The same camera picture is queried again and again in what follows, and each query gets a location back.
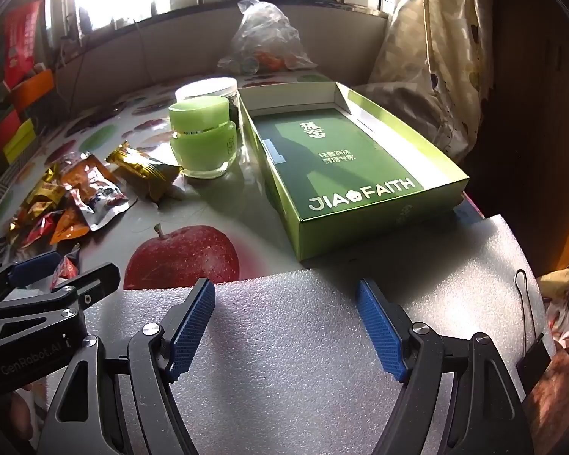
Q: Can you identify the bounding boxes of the clear plastic bag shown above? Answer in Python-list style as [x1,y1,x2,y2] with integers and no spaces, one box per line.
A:
[217,0,318,74]

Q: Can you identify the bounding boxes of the orange container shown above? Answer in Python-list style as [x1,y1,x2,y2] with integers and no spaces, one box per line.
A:
[10,69,57,110]

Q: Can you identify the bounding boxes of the yellow box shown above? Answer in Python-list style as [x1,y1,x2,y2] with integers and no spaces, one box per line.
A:
[2,118,36,162]

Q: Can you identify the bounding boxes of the clear plastic jar dark contents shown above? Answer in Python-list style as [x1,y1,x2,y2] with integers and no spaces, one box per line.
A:
[174,77,240,133]

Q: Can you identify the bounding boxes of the golden foil snack packet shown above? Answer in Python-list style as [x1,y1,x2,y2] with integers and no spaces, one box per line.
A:
[105,144,183,202]

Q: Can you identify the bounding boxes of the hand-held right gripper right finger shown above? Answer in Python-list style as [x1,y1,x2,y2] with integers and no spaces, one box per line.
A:
[358,279,534,455]

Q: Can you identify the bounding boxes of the fruit print tablecloth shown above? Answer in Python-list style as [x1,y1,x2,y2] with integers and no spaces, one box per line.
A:
[0,73,484,295]

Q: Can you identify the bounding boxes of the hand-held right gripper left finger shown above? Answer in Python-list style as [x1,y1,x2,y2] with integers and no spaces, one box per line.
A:
[35,277,216,455]

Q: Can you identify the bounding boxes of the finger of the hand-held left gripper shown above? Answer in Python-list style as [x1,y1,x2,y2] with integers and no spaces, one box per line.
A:
[0,262,123,342]
[0,251,62,300]

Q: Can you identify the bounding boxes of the patterned cloth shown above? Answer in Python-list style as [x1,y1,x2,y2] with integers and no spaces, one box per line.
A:
[538,268,569,342]

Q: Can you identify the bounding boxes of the green cardboard box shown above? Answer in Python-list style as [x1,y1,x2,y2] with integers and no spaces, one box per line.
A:
[237,80,470,262]

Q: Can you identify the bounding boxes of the patterned beige curtain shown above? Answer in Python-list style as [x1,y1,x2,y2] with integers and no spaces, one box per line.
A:
[360,0,496,162]

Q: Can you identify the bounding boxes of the grey foam sheet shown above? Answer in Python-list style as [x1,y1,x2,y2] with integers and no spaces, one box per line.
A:
[42,213,558,455]

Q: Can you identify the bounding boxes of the red printed bag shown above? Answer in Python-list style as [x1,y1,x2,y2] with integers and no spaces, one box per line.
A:
[2,0,43,91]

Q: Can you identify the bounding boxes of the striped box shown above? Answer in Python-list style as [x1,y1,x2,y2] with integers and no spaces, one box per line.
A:
[0,158,29,190]

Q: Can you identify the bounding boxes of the black binder clip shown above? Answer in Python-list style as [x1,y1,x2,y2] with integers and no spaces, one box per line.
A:
[514,269,558,394]

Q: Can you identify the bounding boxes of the pile of snack packets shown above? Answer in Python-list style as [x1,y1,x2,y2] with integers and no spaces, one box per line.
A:
[7,152,138,290]

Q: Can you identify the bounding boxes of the green cosmetic jar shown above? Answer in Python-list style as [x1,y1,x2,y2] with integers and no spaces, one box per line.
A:
[167,99,238,180]

